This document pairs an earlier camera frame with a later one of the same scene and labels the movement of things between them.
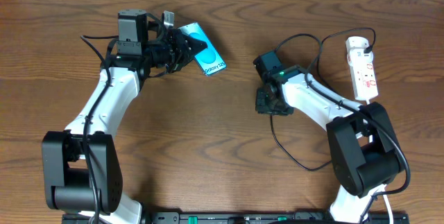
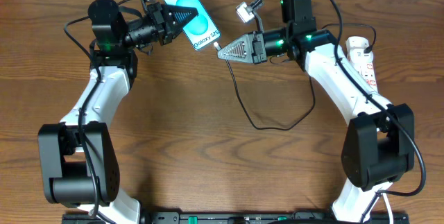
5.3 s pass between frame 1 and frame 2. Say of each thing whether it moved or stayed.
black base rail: stayed
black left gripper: moved
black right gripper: moved
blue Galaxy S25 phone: moved
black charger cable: moved
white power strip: stayed
